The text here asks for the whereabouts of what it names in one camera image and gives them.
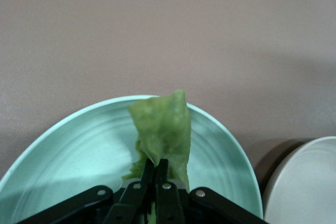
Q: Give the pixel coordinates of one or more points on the green lettuce leaf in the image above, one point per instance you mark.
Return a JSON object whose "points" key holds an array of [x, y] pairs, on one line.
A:
{"points": [[165, 129]]}

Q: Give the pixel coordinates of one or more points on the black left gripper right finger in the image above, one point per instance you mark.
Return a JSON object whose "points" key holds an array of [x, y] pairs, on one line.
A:
{"points": [[168, 203]]}

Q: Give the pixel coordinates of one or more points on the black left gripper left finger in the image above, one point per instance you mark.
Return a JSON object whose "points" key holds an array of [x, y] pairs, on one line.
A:
{"points": [[131, 200]]}

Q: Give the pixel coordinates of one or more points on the light green plate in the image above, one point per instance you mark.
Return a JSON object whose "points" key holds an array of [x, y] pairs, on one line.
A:
{"points": [[78, 150]]}

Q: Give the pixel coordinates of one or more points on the beige plate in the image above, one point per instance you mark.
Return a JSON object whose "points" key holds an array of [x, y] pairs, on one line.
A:
{"points": [[302, 182]]}

